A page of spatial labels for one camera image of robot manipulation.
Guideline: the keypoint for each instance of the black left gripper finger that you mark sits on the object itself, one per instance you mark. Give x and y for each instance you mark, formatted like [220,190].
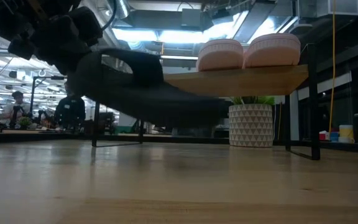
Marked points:
[68,63]

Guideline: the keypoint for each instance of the black slide sandal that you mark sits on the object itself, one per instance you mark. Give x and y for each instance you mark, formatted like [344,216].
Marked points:
[141,99]

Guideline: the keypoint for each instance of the pink slide sandal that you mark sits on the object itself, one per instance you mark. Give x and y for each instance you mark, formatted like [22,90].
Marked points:
[273,51]
[221,56]

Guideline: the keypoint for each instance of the wooden shelf with black legs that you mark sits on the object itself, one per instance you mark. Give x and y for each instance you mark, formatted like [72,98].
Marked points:
[244,82]

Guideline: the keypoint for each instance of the person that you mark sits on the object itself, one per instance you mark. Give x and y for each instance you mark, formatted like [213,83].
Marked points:
[17,107]
[70,113]

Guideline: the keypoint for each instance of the small background potted plant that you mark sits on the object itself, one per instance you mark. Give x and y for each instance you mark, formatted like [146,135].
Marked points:
[24,122]

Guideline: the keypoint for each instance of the horizontal overhead metal bar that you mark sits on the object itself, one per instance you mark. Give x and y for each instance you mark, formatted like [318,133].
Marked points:
[179,57]

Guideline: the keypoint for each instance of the succulent in patterned white pot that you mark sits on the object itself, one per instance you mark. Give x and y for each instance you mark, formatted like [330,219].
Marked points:
[250,124]

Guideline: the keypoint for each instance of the yellow and white container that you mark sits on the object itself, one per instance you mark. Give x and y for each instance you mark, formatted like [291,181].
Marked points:
[346,133]

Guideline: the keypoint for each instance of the black background rig frame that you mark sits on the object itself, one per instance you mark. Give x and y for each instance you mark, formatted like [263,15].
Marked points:
[33,93]

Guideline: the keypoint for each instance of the black metal table frame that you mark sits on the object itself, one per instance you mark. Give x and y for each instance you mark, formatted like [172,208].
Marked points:
[182,139]

